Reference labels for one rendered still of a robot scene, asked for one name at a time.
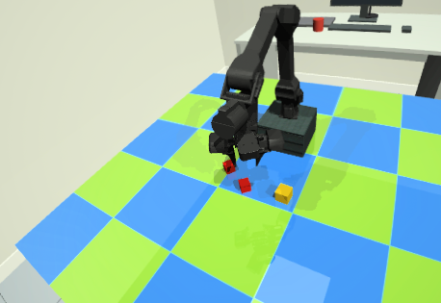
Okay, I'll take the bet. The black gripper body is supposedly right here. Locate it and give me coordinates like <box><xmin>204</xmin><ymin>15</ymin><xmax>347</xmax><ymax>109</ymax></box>
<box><xmin>209</xmin><ymin>117</ymin><xmax>284</xmax><ymax>154</ymax></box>

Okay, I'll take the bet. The yellow cube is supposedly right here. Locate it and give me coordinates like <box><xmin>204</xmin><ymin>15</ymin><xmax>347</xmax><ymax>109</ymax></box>
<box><xmin>274</xmin><ymin>183</ymin><xmax>293</xmax><ymax>205</ymax></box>

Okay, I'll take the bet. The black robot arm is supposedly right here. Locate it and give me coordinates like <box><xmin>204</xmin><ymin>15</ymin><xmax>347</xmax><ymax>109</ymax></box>
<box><xmin>211</xmin><ymin>4</ymin><xmax>304</xmax><ymax>162</ymax></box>

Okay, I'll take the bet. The red cube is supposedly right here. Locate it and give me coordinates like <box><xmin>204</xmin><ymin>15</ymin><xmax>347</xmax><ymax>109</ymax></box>
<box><xmin>223</xmin><ymin>160</ymin><xmax>236</xmax><ymax>174</ymax></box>
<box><xmin>238</xmin><ymin>177</ymin><xmax>251</xmax><ymax>194</ymax></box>

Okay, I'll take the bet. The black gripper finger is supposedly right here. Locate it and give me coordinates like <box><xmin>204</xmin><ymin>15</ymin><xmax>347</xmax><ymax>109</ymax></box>
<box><xmin>255</xmin><ymin>148</ymin><xmax>272</xmax><ymax>166</ymax></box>
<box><xmin>222</xmin><ymin>145</ymin><xmax>237</xmax><ymax>167</ymax></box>

